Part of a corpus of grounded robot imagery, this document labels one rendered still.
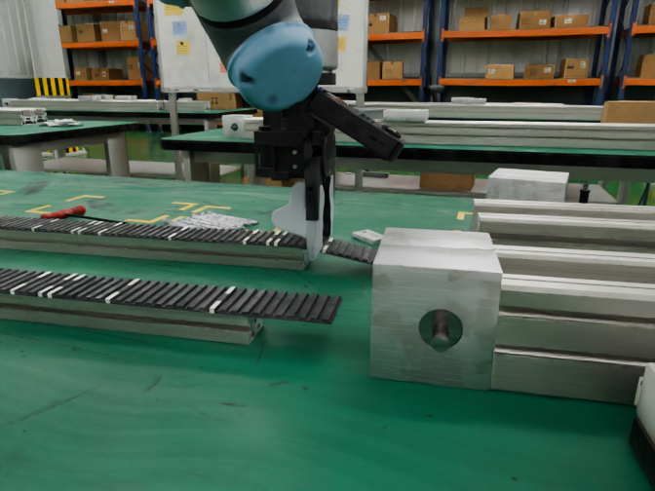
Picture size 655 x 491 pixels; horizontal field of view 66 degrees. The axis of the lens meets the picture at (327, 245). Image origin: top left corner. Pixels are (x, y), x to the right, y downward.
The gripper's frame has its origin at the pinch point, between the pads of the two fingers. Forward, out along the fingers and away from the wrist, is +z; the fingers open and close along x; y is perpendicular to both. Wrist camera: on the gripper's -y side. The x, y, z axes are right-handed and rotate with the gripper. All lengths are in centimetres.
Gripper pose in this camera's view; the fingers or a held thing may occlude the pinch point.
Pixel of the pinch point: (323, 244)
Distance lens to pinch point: 62.3
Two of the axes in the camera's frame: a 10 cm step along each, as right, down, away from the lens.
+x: -2.0, 3.0, -9.3
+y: -9.8, -0.6, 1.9
